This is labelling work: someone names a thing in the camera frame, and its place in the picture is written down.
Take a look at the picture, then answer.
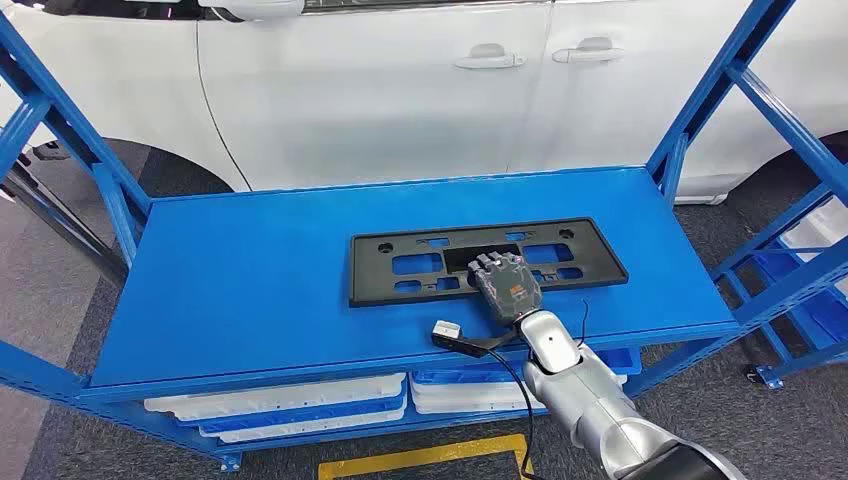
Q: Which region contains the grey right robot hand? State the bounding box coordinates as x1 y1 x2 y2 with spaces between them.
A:
466 250 545 327

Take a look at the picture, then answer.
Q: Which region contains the black plastic plate bracket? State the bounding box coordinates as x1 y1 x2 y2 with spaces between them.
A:
349 217 629 309

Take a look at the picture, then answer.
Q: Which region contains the blue plastic bin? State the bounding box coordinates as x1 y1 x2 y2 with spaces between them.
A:
198 396 407 439
751 241 848 349
410 347 643 387

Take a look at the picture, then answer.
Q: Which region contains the yellow floor tape square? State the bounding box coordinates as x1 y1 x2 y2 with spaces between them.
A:
317 433 535 480

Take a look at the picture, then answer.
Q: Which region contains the white car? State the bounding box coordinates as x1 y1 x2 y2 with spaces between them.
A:
0 0 848 207

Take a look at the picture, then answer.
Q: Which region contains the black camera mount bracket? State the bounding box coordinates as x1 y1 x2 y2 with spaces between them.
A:
431 331 521 360

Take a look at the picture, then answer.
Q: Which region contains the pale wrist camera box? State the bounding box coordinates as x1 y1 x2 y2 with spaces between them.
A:
431 319 465 346

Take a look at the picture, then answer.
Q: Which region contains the black camera cable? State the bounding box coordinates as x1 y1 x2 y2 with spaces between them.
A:
483 345 537 480

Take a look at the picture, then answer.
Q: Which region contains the white car door handle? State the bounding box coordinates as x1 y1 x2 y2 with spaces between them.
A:
551 36 626 65
453 43 528 71

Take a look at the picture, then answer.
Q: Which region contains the dark metal frame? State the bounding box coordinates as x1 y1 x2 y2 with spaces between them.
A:
0 140 130 287

